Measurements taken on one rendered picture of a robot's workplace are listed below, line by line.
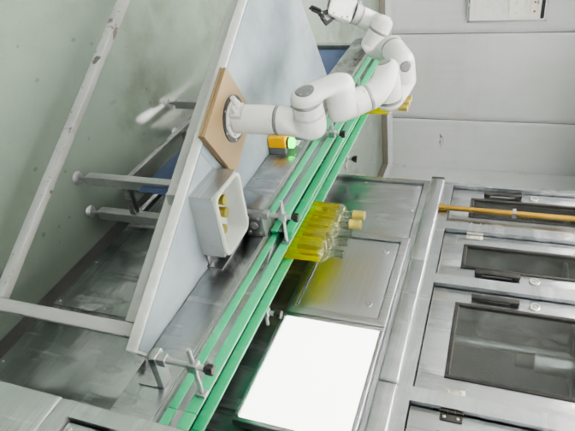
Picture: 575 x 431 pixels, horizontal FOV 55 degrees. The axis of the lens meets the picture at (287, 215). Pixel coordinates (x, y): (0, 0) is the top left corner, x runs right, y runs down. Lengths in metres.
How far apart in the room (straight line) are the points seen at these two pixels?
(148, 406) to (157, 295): 0.30
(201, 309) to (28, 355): 0.68
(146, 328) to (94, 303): 0.63
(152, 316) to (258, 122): 0.67
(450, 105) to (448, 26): 1.08
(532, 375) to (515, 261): 0.51
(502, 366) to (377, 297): 0.44
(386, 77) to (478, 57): 6.05
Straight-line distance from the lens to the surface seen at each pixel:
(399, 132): 8.35
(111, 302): 2.15
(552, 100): 8.03
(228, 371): 1.61
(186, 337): 1.61
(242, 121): 1.79
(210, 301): 1.69
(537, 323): 1.93
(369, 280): 1.96
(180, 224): 1.64
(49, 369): 2.01
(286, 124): 1.73
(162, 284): 1.60
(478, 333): 1.87
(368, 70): 2.97
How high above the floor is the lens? 1.59
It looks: 20 degrees down
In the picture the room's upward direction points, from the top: 96 degrees clockwise
